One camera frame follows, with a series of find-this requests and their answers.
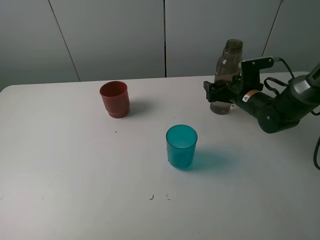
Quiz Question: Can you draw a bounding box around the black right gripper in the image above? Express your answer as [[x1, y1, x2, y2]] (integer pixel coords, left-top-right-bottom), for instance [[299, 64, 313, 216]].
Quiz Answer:
[[203, 74, 264, 105]]

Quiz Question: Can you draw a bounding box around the brown transparent plastic bottle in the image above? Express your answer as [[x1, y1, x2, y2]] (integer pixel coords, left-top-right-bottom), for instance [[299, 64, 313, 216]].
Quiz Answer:
[[209, 39, 244, 116]]

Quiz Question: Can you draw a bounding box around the teal transparent plastic cup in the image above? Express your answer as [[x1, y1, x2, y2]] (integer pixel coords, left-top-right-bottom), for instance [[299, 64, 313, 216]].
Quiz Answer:
[[165, 124, 198, 169]]

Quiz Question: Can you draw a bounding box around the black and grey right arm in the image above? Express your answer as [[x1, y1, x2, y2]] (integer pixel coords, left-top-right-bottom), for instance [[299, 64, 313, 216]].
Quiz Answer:
[[203, 65, 320, 134]]

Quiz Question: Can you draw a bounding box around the red plastic cup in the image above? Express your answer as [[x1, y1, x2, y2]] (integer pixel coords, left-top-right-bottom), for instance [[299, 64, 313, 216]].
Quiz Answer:
[[99, 81, 130, 119]]

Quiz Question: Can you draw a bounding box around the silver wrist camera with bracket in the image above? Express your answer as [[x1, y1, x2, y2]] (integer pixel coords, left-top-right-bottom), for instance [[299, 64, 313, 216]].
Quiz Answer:
[[240, 57, 274, 91]]

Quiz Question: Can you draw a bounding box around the black cable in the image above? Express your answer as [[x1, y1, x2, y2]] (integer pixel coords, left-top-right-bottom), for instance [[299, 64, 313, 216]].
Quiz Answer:
[[263, 57, 320, 171]]

